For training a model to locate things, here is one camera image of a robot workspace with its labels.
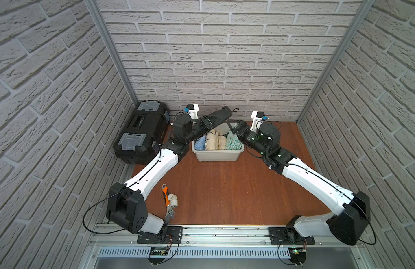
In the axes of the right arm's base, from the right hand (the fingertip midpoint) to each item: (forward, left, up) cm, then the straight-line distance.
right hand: (231, 124), depth 70 cm
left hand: (+4, +4, +1) cm, 5 cm away
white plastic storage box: (+4, +5, -30) cm, 31 cm away
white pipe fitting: (-20, +29, -32) cm, 47 cm away
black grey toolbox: (+8, +46, -17) cm, 50 cm away
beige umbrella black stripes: (+10, +8, -24) cm, 27 cm away
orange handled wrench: (-25, +31, -34) cm, 52 cm away
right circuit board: (-45, -26, -36) cm, 63 cm away
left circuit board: (-40, +35, -38) cm, 65 cm away
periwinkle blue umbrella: (+6, +15, -21) cm, 26 cm away
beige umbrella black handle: (+10, +2, -27) cm, 29 cm away
